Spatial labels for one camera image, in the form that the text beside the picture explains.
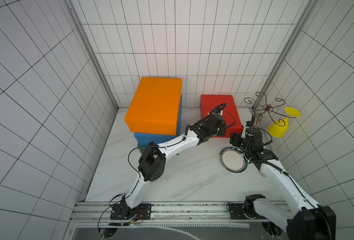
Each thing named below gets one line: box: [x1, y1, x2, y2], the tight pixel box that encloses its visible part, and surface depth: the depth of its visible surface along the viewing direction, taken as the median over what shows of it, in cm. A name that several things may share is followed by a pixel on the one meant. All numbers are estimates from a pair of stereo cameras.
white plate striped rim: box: [218, 146, 250, 174], surface depth 89 cm
